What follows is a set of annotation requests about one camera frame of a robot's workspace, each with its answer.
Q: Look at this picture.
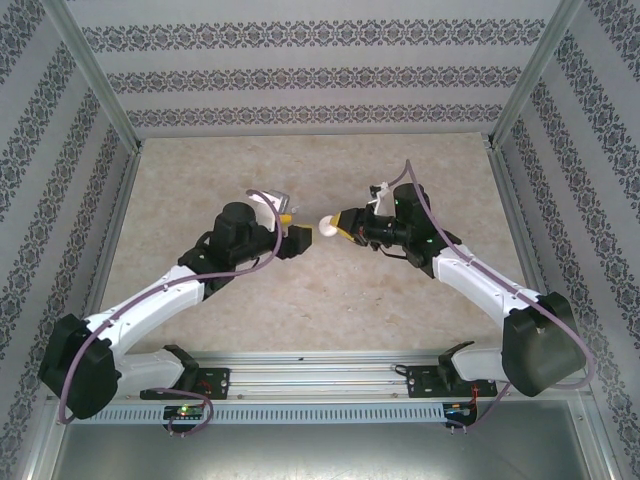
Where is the slotted grey cable duct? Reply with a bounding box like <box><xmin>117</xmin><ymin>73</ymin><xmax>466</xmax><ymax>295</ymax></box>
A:
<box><xmin>94</xmin><ymin>402</ymin><xmax>446</xmax><ymax>424</ymax></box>

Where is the aluminium table side rail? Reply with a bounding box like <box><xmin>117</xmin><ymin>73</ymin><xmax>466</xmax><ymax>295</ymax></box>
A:
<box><xmin>69</xmin><ymin>149</ymin><xmax>144</xmax><ymax>364</ymax></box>
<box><xmin>492</xmin><ymin>147</ymin><xmax>571</xmax><ymax>359</ymax></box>

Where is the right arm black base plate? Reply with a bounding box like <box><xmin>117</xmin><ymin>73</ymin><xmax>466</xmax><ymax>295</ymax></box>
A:
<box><xmin>405</xmin><ymin>364</ymin><xmax>499</xmax><ymax>400</ymax></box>

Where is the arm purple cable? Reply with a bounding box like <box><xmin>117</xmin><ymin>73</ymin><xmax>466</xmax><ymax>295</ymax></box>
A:
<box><xmin>58</xmin><ymin>188</ymin><xmax>282</xmax><ymax>436</ymax></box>
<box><xmin>379</xmin><ymin>158</ymin><xmax>597</xmax><ymax>434</ymax></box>

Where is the aluminium frame post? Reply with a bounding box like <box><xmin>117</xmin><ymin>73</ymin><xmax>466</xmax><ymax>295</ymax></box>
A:
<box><xmin>487</xmin><ymin>0</ymin><xmax>586</xmax><ymax>149</ymax></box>
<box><xmin>39</xmin><ymin>0</ymin><xmax>144</xmax><ymax>151</ymax></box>

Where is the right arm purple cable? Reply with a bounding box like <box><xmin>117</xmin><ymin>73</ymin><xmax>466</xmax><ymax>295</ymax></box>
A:
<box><xmin>379</xmin><ymin>158</ymin><xmax>597</xmax><ymax>434</ymax></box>

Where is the left controller circuit board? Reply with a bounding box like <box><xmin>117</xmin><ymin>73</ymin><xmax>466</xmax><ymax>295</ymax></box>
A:
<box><xmin>163</xmin><ymin>405</ymin><xmax>206</xmax><ymax>421</ymax></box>

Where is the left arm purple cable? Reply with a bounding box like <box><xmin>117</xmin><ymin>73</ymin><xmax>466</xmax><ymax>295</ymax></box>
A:
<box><xmin>58</xmin><ymin>188</ymin><xmax>282</xmax><ymax>436</ymax></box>

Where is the aluminium mounting rail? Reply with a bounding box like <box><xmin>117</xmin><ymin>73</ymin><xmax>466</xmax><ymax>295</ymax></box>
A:
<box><xmin>48</xmin><ymin>349</ymin><xmax>594</xmax><ymax>401</ymax></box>

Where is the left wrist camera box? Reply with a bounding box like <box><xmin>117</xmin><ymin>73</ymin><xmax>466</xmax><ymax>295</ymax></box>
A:
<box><xmin>247</xmin><ymin>188</ymin><xmax>292</xmax><ymax>234</ymax></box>

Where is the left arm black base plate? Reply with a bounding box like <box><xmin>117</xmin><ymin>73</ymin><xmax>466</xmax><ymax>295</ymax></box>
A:
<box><xmin>139</xmin><ymin>367</ymin><xmax>232</xmax><ymax>401</ymax></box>

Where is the grey metal sheet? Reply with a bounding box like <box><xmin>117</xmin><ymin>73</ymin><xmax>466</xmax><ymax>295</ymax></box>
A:
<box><xmin>49</xmin><ymin>422</ymin><xmax>601</xmax><ymax>480</ymax></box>

